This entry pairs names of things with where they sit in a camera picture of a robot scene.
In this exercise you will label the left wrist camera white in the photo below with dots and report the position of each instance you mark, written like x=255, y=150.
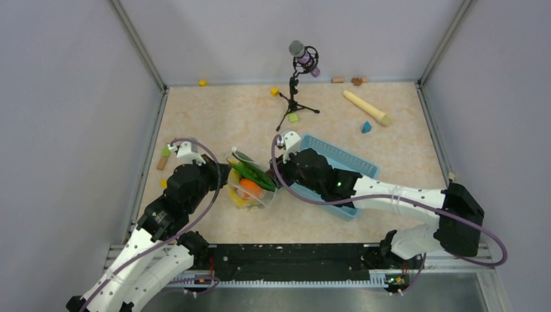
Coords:
x=186, y=152

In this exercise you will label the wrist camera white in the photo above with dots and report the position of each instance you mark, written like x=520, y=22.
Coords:
x=186, y=152
x=289, y=142

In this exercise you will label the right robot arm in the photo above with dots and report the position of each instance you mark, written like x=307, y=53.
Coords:
x=450, y=218

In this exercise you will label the orange fruit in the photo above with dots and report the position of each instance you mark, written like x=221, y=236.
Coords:
x=249, y=189

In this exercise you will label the brown wooden block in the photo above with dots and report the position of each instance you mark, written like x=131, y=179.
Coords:
x=358, y=81

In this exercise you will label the blue toy block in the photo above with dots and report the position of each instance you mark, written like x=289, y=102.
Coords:
x=366, y=128

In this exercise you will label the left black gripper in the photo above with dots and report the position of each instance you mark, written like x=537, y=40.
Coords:
x=210, y=166

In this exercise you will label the light green cube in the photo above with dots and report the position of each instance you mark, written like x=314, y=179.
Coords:
x=293, y=118

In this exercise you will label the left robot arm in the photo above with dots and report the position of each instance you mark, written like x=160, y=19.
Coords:
x=159, y=247

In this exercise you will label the blue plastic basket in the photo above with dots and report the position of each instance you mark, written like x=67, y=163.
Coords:
x=341, y=159

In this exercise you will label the yellow mango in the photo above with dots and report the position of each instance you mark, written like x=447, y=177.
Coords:
x=233, y=184

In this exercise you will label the clear dotted zip bag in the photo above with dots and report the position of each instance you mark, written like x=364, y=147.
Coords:
x=250, y=169

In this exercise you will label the wooden rolling pin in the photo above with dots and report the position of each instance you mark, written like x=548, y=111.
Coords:
x=381, y=117

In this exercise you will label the green cucumber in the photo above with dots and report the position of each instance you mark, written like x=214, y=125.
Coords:
x=254, y=170

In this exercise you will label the green wooden toy knife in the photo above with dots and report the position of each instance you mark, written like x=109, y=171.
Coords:
x=165, y=155

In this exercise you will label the thin green chili pepper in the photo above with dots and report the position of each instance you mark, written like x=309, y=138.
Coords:
x=252, y=176

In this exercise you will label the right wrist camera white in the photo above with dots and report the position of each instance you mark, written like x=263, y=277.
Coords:
x=289, y=142

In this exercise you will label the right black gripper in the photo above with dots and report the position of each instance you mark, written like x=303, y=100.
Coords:
x=282, y=168

